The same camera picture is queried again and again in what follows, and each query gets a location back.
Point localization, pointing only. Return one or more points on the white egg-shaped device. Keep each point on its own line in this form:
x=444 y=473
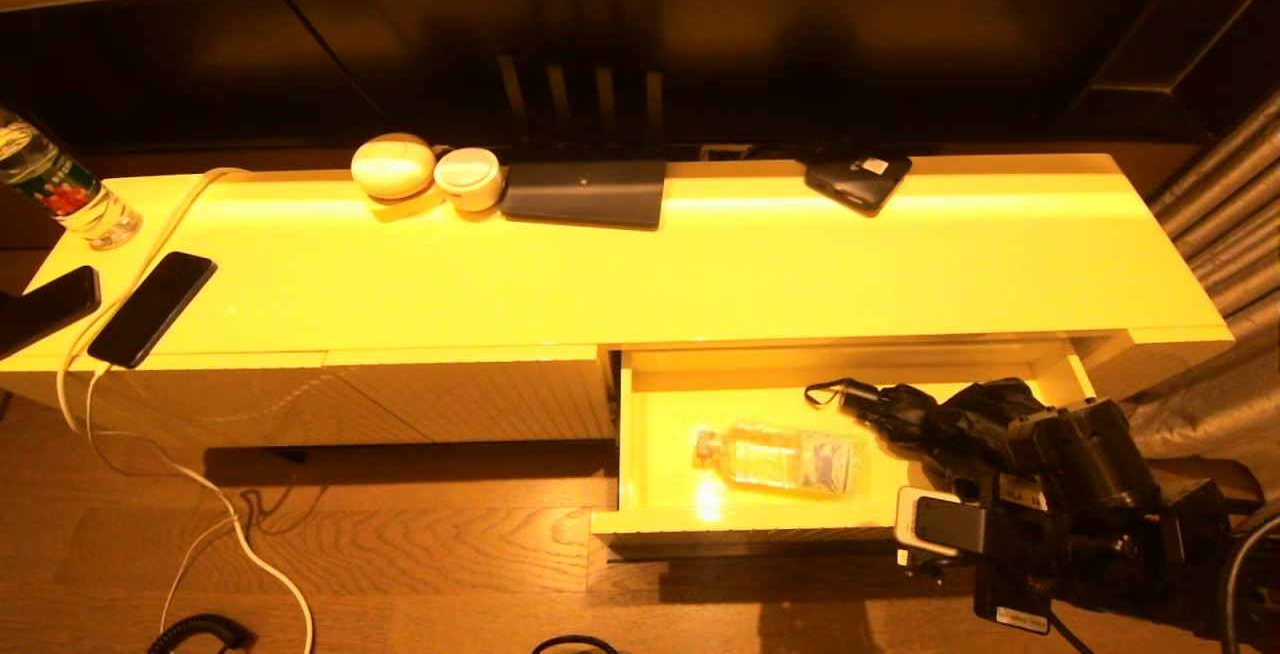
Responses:
x=392 y=166

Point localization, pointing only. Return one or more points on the black umbrella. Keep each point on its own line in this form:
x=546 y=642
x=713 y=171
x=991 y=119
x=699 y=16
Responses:
x=950 y=424

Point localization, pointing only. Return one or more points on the water bottle with green label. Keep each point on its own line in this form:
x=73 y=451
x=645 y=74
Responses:
x=68 y=194

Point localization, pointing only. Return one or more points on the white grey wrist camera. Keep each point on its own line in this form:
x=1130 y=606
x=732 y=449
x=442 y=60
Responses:
x=940 y=526

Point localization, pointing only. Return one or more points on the cream ribbed cabinet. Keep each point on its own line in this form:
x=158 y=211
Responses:
x=450 y=274

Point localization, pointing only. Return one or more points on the dark grey flat box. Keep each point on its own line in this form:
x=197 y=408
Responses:
x=585 y=192

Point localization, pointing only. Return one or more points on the cabinet drawer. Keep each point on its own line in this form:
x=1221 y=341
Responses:
x=660 y=464

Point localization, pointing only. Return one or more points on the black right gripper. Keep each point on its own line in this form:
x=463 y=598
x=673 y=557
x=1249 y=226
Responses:
x=1020 y=574

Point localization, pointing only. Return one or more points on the clear bottle with white cap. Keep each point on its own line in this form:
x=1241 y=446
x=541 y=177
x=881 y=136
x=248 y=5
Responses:
x=780 y=459

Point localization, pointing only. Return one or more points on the black flat television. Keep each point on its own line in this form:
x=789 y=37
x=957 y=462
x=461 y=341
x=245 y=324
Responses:
x=700 y=54

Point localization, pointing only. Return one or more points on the white round lidded jar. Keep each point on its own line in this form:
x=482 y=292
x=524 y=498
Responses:
x=467 y=178

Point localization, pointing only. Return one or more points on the black cabinet foot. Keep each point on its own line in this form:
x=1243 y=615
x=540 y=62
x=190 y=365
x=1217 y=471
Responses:
x=288 y=455

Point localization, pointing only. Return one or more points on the dark wooden shelf unit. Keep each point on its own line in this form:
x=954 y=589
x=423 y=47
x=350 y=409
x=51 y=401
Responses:
x=1200 y=44

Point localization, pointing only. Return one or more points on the black smartphone on charger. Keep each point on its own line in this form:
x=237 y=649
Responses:
x=150 y=309

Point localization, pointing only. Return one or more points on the small black flat device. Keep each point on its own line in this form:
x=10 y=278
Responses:
x=855 y=184

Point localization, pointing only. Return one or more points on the grey curtain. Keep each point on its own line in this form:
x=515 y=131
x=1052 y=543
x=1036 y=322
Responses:
x=1230 y=214

